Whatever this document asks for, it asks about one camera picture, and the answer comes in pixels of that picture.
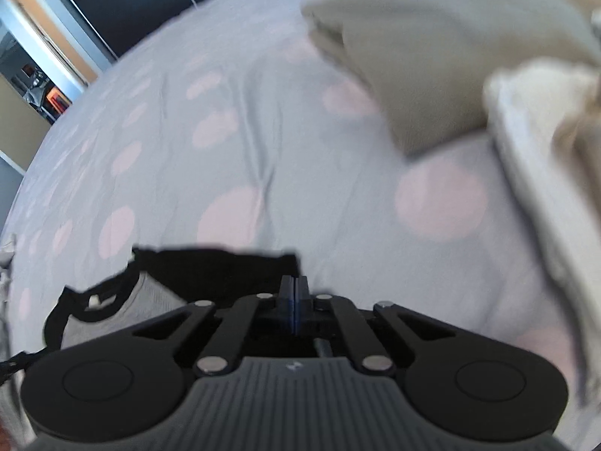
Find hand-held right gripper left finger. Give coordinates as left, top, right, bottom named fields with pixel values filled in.
left=131, top=276, right=294, bottom=377

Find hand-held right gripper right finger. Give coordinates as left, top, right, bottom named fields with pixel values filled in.
left=295, top=276, right=458, bottom=375

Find grey ribbed shirt black sleeves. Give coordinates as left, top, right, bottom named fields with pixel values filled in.
left=44, top=244, right=301, bottom=354

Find polka-dot bed cover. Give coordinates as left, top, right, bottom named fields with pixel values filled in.
left=0, top=0, right=601, bottom=451

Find folded white garment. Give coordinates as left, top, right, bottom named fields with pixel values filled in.
left=483, top=59, right=601, bottom=406

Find folded taupe fleece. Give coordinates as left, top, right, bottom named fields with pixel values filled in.
left=300, top=0, right=601, bottom=159

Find orange stool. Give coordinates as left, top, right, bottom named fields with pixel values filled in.
left=42, top=87, right=72, bottom=114

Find folded beige garment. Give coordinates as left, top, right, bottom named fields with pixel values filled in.
left=551, top=106, right=601, bottom=207

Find black wardrobe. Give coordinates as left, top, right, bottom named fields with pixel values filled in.
left=61, top=0, right=268, bottom=58

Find wooden door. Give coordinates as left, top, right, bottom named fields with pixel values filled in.
left=9, top=0, right=102, bottom=86

